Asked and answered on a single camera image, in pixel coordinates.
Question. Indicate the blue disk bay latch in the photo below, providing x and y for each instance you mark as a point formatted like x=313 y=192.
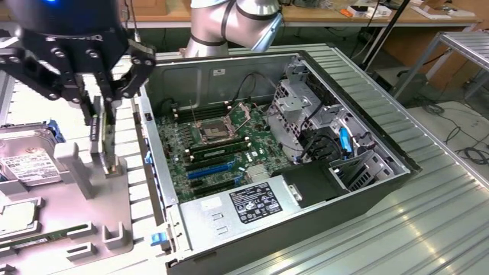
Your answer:
x=343 y=141

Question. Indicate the thin metal locking lever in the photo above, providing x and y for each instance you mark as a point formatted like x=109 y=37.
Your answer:
x=193 y=113

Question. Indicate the perforated metal disk bay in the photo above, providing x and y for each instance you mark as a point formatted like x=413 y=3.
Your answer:
x=293 y=114

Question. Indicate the green motherboard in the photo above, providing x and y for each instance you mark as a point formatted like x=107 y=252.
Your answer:
x=178 y=143

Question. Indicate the metal socket cover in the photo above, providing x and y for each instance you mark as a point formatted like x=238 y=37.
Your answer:
x=241 y=114

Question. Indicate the wooden desk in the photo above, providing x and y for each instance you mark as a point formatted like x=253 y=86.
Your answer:
x=323 y=17

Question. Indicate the blue case clip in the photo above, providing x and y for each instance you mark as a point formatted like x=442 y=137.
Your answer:
x=158 y=240

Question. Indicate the silver power supply unit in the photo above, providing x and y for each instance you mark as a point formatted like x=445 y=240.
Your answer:
x=213 y=212

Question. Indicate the open black PC case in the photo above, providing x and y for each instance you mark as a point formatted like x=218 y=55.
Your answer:
x=381 y=183

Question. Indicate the black and white box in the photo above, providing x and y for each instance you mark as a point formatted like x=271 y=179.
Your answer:
x=366 y=11

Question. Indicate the black tripod pole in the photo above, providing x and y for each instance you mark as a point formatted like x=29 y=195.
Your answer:
x=383 y=31

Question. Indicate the CPU socket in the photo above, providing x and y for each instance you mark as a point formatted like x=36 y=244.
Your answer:
x=218 y=130

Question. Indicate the green RAM stick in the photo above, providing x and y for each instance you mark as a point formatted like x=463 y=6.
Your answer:
x=41 y=237

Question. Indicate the small silver chipset heatsink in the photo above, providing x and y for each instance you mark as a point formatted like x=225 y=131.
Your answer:
x=257 y=173

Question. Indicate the blue expansion slot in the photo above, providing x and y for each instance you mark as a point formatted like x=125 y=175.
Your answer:
x=207 y=169

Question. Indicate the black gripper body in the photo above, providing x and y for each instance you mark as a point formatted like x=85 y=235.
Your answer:
x=71 y=23

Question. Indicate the small orange box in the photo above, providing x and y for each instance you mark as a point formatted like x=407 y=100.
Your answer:
x=345 y=12

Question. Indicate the black box under table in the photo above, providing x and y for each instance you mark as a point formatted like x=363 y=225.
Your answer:
x=405 y=83

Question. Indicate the grey parts rack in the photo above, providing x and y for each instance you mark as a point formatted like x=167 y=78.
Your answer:
x=75 y=217

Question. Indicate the silver CPU chip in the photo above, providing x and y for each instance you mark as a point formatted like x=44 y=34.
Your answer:
x=14 y=216

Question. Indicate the black plastic air shroud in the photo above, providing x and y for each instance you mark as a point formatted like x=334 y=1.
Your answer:
x=305 y=183

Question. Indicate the white flat box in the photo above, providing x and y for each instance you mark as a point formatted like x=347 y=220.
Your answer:
x=429 y=12

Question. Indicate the installed RAM stick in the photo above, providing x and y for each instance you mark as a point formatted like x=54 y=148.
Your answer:
x=218 y=151

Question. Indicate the green RAM module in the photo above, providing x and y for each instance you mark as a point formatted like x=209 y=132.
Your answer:
x=102 y=143

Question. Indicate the metal slat side table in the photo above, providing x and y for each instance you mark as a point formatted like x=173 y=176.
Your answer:
x=465 y=46

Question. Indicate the hard disk with blue carrier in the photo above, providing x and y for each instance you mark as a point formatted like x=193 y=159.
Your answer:
x=26 y=160

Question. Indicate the black expansion slot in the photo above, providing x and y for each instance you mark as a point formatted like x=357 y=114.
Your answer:
x=211 y=187

